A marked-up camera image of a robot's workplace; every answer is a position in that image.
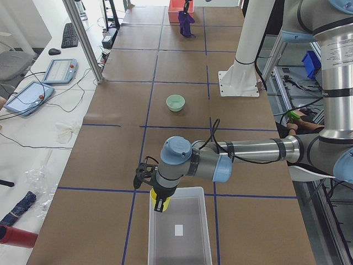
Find purple cloth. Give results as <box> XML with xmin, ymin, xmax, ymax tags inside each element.
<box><xmin>178</xmin><ymin>11</ymin><xmax>195</xmax><ymax>38</ymax></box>

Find grey office chair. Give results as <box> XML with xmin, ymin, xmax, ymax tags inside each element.
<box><xmin>1</xmin><ymin>51</ymin><xmax>37</xmax><ymax>85</ymax></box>

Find far teach pendant tablet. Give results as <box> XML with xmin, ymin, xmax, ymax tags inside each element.
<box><xmin>42</xmin><ymin>59</ymin><xmax>78</xmax><ymax>85</ymax></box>

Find teach pendant tablet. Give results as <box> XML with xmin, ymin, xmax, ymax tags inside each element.
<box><xmin>42</xmin><ymin>59</ymin><xmax>78</xmax><ymax>85</ymax></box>
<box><xmin>4</xmin><ymin>81</ymin><xmax>55</xmax><ymax>116</ymax></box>

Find black computer mouse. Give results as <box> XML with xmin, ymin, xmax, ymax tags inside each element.
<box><xmin>48</xmin><ymin>48</ymin><xmax>61</xmax><ymax>56</ymax></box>

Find aluminium frame post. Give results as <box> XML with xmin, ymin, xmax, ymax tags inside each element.
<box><xmin>63</xmin><ymin>0</ymin><xmax>104</xmax><ymax>84</ymax></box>

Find person in black shirt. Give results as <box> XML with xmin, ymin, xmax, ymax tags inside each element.
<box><xmin>275</xmin><ymin>110</ymin><xmax>324</xmax><ymax>139</ymax></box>

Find near teach pendant tablet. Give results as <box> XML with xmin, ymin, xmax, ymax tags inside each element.
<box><xmin>4</xmin><ymin>81</ymin><xmax>55</xmax><ymax>116</ymax></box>

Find green handheld tool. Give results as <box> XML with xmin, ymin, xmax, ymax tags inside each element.
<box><xmin>285</xmin><ymin>110</ymin><xmax>301</xmax><ymax>124</ymax></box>

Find red cylinder bottle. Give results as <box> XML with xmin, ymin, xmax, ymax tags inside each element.
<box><xmin>1</xmin><ymin>225</ymin><xmax>38</xmax><ymax>248</ymax></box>

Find mint green bowl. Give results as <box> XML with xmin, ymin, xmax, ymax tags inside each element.
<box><xmin>165</xmin><ymin>94</ymin><xmax>185</xmax><ymax>112</ymax></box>

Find dark blue folded umbrella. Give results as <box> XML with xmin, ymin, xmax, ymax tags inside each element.
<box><xmin>1</xmin><ymin>191</ymin><xmax>36</xmax><ymax>226</ymax></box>

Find clear plastic storage box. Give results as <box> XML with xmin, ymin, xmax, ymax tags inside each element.
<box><xmin>147</xmin><ymin>187</ymin><xmax>212</xmax><ymax>264</ymax></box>

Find blue storage bin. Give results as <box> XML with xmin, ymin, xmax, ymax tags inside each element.
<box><xmin>301</xmin><ymin>50</ymin><xmax>321</xmax><ymax>80</ymax></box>

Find pink plastic bin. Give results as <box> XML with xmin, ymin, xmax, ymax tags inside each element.
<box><xmin>167</xmin><ymin>0</ymin><xmax>195</xmax><ymax>23</ymax></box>

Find black keyboard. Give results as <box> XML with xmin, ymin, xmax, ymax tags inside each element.
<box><xmin>61</xmin><ymin>23</ymin><xmax>79</xmax><ymax>49</ymax></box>

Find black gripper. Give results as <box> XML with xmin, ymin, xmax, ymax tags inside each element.
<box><xmin>184</xmin><ymin>0</ymin><xmax>190</xmax><ymax>13</ymax></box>
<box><xmin>153</xmin><ymin>185</ymin><xmax>175</xmax><ymax>213</ymax></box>

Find crumpled clear plastic wrap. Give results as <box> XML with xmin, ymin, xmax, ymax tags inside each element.
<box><xmin>25</xmin><ymin>163</ymin><xmax>58</xmax><ymax>219</ymax></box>

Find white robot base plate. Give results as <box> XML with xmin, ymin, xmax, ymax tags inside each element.
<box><xmin>218</xmin><ymin>69</ymin><xmax>260</xmax><ymax>97</ymax></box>

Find crumpled white tissue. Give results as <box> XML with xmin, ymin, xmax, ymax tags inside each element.
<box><xmin>55</xmin><ymin>123</ymin><xmax>81</xmax><ymax>144</ymax></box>

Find yellow plastic cup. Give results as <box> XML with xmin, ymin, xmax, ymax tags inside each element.
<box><xmin>150</xmin><ymin>189</ymin><xmax>170</xmax><ymax>213</ymax></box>

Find black power box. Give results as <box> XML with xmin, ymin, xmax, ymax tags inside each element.
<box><xmin>101</xmin><ymin>28</ymin><xmax>118</xmax><ymax>49</ymax></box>

